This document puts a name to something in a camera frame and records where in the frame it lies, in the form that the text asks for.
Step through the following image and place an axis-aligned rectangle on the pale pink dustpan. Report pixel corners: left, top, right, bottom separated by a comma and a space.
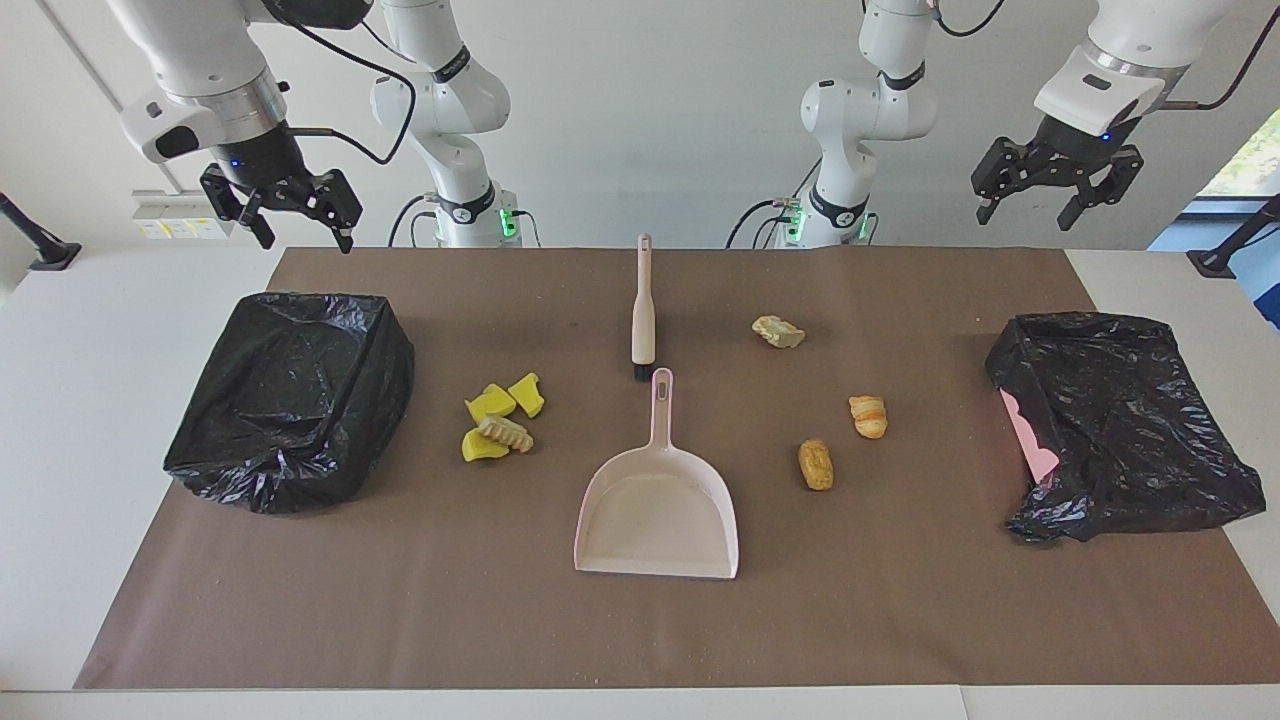
573, 367, 740, 581

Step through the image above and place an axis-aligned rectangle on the window pane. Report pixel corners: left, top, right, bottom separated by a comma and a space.
1195, 108, 1280, 199

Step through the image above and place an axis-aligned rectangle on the blue panel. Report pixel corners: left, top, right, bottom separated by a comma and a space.
1232, 228, 1280, 333

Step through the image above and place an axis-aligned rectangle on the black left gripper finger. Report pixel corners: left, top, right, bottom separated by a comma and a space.
1057, 145, 1146, 233
970, 137, 1041, 226

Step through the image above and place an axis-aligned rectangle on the pink plastic bin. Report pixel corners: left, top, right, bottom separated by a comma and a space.
1000, 388, 1061, 486

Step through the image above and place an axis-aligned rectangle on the brown toy bread loaf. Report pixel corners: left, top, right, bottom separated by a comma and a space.
797, 438, 835, 492

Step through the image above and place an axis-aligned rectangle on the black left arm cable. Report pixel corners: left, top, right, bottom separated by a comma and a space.
1160, 25, 1280, 111

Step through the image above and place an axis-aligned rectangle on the toy croissant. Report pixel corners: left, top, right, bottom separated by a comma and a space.
848, 394, 889, 440

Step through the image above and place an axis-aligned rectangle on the white wall socket box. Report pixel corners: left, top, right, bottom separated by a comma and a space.
132, 189, 238, 241

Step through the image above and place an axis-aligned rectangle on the brown table mat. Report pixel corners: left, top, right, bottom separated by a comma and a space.
72, 247, 1280, 691

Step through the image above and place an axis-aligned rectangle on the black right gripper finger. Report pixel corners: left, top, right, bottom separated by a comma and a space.
305, 168, 363, 254
200, 165, 276, 251

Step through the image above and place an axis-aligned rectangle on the pale beige food chunk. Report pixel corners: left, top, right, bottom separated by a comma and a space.
751, 315, 807, 350

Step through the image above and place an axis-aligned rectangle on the crumpled black trash bag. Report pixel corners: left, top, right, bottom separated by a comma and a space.
985, 311, 1267, 545

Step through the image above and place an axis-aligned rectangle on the black stand foot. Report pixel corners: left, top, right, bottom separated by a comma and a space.
1186, 193, 1280, 279
0, 190, 83, 273

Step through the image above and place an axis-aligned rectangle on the beige ridged food piece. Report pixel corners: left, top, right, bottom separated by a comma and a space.
477, 414, 535, 454

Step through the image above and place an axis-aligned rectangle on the black bag covered bin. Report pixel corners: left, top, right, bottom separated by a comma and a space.
163, 291, 416, 516

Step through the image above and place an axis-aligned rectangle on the white wall cable duct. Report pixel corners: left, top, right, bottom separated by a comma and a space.
35, 0, 186, 196

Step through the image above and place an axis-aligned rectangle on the beige hand brush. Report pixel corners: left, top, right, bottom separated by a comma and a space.
630, 233, 659, 383

